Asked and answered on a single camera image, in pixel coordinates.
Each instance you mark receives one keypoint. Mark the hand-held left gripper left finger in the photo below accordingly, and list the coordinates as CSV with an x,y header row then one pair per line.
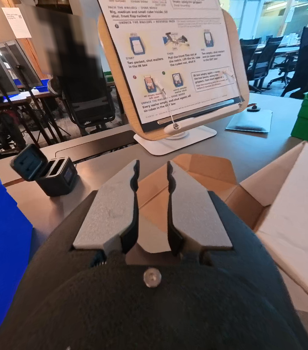
x,y
107,216

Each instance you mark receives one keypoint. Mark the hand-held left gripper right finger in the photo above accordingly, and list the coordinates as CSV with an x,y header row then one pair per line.
x,y
197,216

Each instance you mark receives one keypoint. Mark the white cardboard mailer box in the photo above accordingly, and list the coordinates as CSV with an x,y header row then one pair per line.
x,y
293,218

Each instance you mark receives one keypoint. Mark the blue plastic bin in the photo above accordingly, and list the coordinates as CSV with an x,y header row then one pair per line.
x,y
3,246

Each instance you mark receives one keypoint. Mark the black charging case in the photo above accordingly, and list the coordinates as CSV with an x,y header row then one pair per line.
x,y
58,180

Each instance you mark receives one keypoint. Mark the grey flat pouch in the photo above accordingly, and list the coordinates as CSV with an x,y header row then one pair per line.
x,y
249,123

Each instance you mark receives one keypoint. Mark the black mesh office chair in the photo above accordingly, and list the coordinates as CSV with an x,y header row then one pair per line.
x,y
94,109

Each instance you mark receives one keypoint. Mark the small black knob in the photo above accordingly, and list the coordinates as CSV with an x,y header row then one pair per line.
x,y
253,108

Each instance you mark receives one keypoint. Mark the printed instruction sheet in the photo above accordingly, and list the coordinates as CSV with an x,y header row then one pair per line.
x,y
170,76

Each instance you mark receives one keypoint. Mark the small blue bin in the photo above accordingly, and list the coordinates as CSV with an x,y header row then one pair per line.
x,y
42,84

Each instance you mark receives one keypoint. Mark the instruction sheet on stand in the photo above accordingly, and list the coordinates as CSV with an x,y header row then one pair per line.
x,y
107,68

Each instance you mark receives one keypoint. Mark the white paper notice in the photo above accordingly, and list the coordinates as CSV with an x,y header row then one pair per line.
x,y
20,22

